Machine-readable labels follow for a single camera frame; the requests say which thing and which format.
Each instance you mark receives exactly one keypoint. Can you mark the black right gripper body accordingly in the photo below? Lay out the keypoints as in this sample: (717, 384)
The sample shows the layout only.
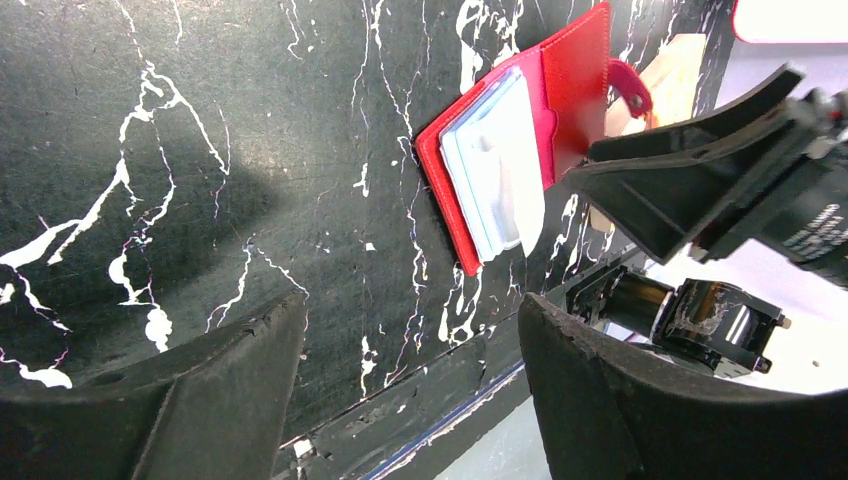
(796, 201)

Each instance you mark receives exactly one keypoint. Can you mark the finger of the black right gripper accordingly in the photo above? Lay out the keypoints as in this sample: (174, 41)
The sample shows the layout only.
(664, 186)

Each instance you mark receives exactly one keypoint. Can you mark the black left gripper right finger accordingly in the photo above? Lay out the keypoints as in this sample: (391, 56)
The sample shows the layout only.
(609, 410)

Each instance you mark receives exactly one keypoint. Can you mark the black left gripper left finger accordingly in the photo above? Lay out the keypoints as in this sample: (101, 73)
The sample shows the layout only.
(211, 408)

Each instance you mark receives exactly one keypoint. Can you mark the red leather card holder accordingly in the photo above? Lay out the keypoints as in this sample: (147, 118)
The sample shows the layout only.
(491, 155)

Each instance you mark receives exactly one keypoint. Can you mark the pink framed whiteboard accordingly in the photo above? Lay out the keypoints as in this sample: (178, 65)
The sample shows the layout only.
(790, 21)

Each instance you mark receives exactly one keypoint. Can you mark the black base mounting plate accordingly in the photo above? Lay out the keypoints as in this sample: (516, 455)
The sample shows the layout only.
(419, 426)

